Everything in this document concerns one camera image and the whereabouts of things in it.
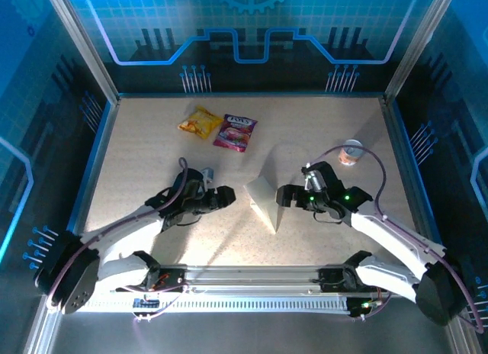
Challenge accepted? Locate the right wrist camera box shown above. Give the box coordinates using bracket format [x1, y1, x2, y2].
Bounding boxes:
[303, 163, 326, 194]

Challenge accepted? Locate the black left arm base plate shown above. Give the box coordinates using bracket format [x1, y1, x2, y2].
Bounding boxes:
[144, 265, 188, 293]

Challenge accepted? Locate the paper cup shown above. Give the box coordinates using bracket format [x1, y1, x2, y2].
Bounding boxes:
[338, 139, 364, 167]

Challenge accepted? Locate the purple berry candy bag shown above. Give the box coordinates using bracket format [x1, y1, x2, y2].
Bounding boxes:
[212, 114, 258, 153]

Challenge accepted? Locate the grey metal plate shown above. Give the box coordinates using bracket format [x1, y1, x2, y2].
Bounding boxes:
[22, 311, 481, 354]

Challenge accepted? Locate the yellow corn chips bag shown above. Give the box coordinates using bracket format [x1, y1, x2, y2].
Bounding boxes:
[177, 105, 224, 140]

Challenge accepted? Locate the small connector board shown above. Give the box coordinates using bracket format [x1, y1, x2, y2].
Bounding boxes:
[131, 297, 162, 310]

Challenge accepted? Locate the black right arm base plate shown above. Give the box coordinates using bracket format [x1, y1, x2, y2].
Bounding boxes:
[318, 267, 367, 293]

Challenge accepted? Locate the black controller board green LED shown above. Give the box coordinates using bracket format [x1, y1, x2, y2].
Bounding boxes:
[347, 296, 384, 319]

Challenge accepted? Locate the aluminium frame beam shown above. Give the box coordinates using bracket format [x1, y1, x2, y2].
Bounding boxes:
[95, 265, 420, 294]

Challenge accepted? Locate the aluminium frame post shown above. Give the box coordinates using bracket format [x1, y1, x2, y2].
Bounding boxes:
[42, 0, 121, 105]
[383, 0, 461, 105]

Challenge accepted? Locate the white slotted cable duct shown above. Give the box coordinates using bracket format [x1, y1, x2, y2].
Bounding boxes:
[91, 295, 351, 314]

